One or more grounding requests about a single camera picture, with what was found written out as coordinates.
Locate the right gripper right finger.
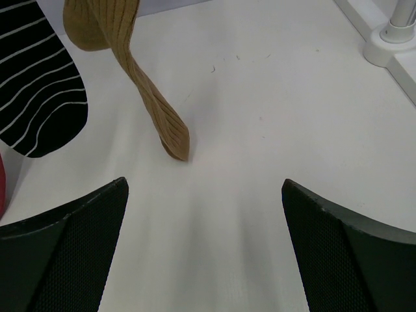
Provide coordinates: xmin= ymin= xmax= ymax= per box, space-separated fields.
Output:
xmin=281 ymin=179 xmax=415 ymax=311

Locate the tan ribbed sock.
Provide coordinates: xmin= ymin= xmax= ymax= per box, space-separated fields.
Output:
xmin=63 ymin=0 xmax=190 ymax=161

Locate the maroon purple sock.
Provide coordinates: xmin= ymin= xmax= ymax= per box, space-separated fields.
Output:
xmin=0 ymin=157 xmax=7 ymax=218

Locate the white metal clothes rack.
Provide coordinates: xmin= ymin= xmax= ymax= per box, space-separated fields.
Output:
xmin=335 ymin=1 xmax=415 ymax=102

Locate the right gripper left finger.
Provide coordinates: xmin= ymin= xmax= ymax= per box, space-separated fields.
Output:
xmin=1 ymin=177 xmax=129 ymax=311

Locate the black white striped sock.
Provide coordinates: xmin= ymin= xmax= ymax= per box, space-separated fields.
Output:
xmin=1 ymin=1 xmax=88 ymax=158

